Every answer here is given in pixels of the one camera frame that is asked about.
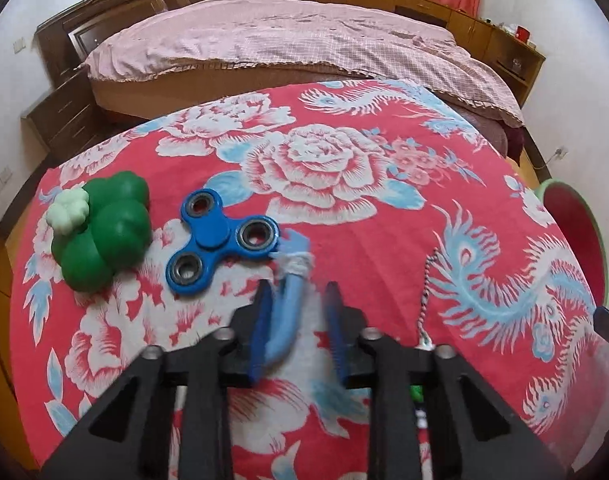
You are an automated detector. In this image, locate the red floral table cloth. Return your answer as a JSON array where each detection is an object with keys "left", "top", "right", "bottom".
[{"left": 10, "top": 81, "right": 609, "bottom": 479}]

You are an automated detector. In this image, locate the braided keychain cord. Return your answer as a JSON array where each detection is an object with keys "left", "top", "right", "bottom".
[{"left": 416, "top": 248, "right": 442, "bottom": 352}]

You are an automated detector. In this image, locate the wall socket with cable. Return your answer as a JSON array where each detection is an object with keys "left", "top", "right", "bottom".
[{"left": 535, "top": 146, "right": 568, "bottom": 170}]

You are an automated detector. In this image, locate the pink checked bedspread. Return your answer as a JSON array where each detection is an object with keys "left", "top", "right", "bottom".
[{"left": 83, "top": 0, "right": 525, "bottom": 128}]

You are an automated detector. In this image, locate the dark wooden nightstand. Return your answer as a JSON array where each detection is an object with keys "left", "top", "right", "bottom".
[{"left": 22, "top": 70, "right": 110, "bottom": 162}]

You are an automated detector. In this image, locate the green clover-shaped toy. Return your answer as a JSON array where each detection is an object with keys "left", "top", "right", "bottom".
[{"left": 46, "top": 170, "right": 152, "bottom": 294}]

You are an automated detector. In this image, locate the dark wooden headboard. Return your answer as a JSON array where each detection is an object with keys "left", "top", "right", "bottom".
[{"left": 35, "top": 0, "right": 202, "bottom": 87}]

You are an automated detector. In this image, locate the red bin with green rim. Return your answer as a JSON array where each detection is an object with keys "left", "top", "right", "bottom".
[{"left": 535, "top": 179, "right": 609, "bottom": 307}]

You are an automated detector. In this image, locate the blue fidget spinner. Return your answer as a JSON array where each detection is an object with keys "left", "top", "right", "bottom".
[{"left": 166, "top": 188, "right": 280, "bottom": 296}]

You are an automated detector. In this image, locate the red cup on shelf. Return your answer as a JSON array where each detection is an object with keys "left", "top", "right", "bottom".
[{"left": 515, "top": 26, "right": 530, "bottom": 44}]

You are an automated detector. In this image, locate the wooden corner shelf unit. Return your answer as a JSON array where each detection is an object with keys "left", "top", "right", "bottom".
[{"left": 482, "top": 26, "right": 546, "bottom": 107}]

